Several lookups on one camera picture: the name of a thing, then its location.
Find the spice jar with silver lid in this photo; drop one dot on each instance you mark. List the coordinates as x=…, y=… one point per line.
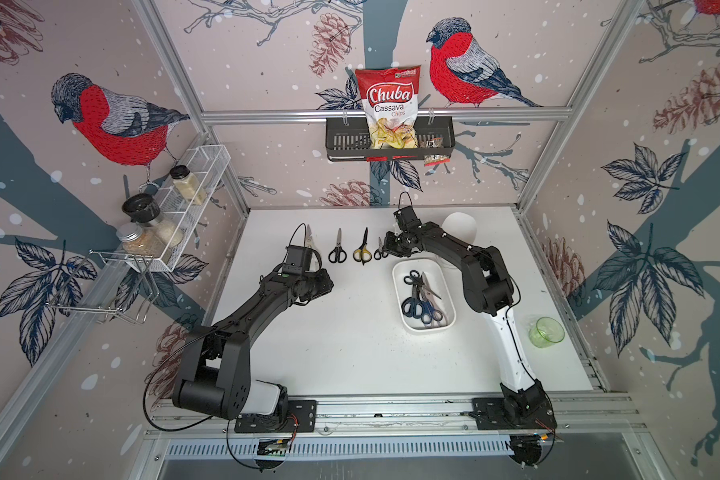
x=138, y=241

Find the large black scissors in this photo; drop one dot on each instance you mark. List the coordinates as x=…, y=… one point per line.
x=338, y=255

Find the red cassava chips bag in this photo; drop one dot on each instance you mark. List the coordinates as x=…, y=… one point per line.
x=389, y=99

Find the black scissors in box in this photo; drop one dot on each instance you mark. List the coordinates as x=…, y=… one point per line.
x=418, y=284

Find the small black scissors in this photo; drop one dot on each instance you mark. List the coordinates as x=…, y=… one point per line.
x=380, y=252

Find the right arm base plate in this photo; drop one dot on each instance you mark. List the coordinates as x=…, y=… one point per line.
x=493, y=413

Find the white plastic storage box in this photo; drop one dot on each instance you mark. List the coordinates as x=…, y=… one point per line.
x=437, y=282

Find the aluminium corner frame post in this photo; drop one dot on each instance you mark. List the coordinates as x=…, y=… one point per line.
x=176, y=71

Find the blue handled scissors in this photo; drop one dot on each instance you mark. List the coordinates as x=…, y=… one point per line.
x=423, y=310

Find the spice jar with black lid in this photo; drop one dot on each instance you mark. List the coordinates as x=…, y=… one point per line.
x=188, y=185

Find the black wire wall basket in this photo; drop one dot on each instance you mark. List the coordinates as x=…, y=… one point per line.
x=350, y=140

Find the cream kitchen shears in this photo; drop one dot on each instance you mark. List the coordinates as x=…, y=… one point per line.
x=309, y=240

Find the white utensil cup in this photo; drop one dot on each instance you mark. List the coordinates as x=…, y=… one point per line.
x=461, y=226

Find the white wire spice shelf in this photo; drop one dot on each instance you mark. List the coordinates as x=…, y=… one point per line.
x=208, y=163

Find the green glass cup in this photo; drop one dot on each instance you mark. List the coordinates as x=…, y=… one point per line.
x=545, y=332

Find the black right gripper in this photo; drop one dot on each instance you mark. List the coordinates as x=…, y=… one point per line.
x=386, y=243

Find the black funnel lid jar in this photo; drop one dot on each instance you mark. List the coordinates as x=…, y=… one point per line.
x=144, y=210

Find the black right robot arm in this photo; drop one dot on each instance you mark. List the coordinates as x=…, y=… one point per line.
x=488, y=290

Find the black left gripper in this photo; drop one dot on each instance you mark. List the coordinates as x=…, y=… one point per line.
x=326, y=285

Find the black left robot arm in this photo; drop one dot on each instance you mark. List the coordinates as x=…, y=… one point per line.
x=214, y=374

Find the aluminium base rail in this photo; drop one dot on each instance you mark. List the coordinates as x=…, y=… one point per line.
x=408, y=415

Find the small snack packet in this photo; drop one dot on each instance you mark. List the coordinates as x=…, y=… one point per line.
x=432, y=160

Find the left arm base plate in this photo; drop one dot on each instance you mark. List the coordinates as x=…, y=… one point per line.
x=289, y=416

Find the yellow black scissors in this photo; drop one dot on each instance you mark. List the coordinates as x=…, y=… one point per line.
x=362, y=254

